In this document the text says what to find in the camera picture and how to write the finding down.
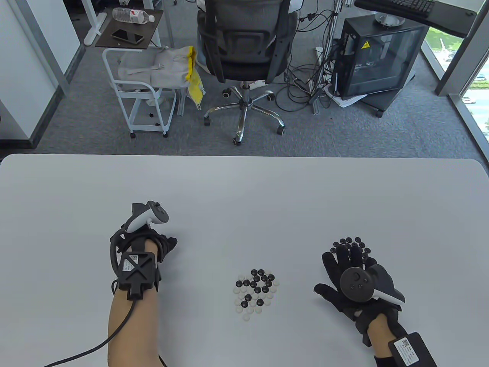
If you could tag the cluster of black go stones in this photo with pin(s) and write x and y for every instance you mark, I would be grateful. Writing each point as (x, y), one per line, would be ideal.
(357, 240)

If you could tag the white desk leg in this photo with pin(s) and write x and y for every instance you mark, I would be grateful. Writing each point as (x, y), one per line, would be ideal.
(93, 34)

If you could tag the aluminium frame post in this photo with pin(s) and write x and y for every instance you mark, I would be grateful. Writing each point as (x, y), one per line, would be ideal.
(316, 107)

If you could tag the black mesh office chair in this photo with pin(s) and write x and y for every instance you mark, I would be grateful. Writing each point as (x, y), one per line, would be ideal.
(244, 42)

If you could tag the grey fabric bag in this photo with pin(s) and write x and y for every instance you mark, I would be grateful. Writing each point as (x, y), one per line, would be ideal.
(168, 69)

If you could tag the black wheeled platform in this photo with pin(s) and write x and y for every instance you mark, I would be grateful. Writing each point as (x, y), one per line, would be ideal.
(386, 101)

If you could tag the pile of mixed go stones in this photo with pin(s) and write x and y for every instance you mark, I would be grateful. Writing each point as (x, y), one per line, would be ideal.
(256, 288)

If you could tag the black and white controller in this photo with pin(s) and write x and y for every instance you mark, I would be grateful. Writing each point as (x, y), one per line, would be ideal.
(158, 214)
(355, 284)

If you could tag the clear plastic water bottle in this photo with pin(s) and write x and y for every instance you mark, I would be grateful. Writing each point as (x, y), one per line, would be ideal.
(128, 15)

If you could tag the black keyboard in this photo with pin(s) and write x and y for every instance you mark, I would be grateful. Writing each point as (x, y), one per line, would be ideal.
(408, 7)

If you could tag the person's left forearm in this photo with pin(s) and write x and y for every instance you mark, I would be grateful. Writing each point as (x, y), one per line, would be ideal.
(141, 336)

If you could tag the white rolling cart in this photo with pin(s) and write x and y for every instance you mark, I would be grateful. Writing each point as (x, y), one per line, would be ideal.
(133, 93)

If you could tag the white power strip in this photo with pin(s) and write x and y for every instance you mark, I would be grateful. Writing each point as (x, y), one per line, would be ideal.
(319, 53)

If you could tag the black labelled wrist camera box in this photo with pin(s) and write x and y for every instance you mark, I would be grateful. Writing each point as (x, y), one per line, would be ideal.
(412, 349)

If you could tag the white papers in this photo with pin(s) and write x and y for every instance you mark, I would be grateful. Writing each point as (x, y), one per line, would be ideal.
(344, 101)

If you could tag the black computer case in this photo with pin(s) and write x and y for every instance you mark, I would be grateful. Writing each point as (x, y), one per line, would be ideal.
(382, 61)

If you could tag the round silver stand base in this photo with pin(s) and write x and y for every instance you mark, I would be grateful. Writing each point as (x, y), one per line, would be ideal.
(389, 21)

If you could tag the person's left hand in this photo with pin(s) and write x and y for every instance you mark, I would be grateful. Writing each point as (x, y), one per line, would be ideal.
(162, 244)

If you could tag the yellow plastic bag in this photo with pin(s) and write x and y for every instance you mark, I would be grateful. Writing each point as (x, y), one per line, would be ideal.
(195, 90)

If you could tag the black and white left controller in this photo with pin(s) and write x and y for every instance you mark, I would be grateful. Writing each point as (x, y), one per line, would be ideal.
(158, 214)

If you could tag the person's right hand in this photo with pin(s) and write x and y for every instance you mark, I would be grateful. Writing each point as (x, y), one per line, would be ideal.
(338, 302)

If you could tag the brown side table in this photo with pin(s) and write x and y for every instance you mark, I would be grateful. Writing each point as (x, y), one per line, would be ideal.
(153, 34)

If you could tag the black and white right controller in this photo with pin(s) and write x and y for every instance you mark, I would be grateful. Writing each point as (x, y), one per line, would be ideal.
(355, 284)

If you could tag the black patterned wrist camera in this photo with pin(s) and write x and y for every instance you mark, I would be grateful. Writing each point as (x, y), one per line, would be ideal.
(135, 273)

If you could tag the grey window pillar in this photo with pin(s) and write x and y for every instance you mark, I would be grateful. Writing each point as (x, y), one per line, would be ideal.
(458, 69)

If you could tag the person's right forearm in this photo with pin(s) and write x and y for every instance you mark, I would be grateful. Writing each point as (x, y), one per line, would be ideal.
(380, 338)

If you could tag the black smartphone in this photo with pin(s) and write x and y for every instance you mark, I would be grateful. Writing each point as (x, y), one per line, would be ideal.
(127, 36)

